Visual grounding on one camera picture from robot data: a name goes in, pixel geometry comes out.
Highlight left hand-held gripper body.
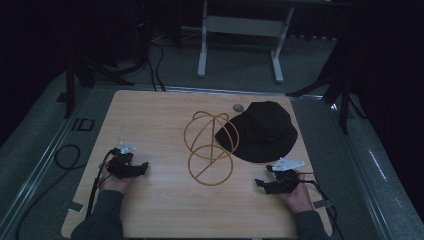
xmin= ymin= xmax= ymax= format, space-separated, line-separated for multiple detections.
xmin=106 ymin=141 xmax=141 ymax=180

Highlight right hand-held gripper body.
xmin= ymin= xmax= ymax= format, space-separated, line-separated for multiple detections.
xmin=264 ymin=157 xmax=306 ymax=195

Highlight person's left hand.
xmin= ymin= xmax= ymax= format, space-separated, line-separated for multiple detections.
xmin=98 ymin=162 xmax=135 ymax=195

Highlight person's right hand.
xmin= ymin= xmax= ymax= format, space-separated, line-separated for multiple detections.
xmin=279 ymin=169 xmax=315 ymax=215

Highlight black bucket hat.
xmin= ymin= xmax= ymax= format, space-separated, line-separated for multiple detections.
xmin=214 ymin=100 xmax=299 ymax=164

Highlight grey tape piece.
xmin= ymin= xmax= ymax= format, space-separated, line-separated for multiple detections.
xmin=312 ymin=198 xmax=334 ymax=210
xmin=67 ymin=200 xmax=85 ymax=213

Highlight black metal stand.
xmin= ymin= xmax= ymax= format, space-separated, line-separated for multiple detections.
xmin=285 ymin=33 xmax=368 ymax=136
xmin=63 ymin=39 xmax=136 ymax=120

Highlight left hand-held gripper cable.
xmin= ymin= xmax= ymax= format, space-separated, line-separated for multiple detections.
xmin=85 ymin=149 xmax=116 ymax=220

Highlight hand-held gripper cable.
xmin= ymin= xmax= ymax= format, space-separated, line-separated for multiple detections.
xmin=85 ymin=149 xmax=116 ymax=220
xmin=293 ymin=171 xmax=346 ymax=240

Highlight right hand-held gripper cable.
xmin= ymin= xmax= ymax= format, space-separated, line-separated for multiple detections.
xmin=293 ymin=171 xmax=346 ymax=240

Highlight gold wire hat stand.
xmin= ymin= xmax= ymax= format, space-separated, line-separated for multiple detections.
xmin=183 ymin=110 xmax=240 ymax=187

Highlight black cable on floor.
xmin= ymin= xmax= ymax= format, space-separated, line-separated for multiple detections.
xmin=14 ymin=143 xmax=83 ymax=240

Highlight black hanging cables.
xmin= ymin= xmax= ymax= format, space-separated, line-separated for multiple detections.
xmin=145 ymin=19 xmax=167 ymax=93

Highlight white metal desk frame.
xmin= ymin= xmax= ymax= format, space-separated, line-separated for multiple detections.
xmin=196 ymin=0 xmax=296 ymax=85

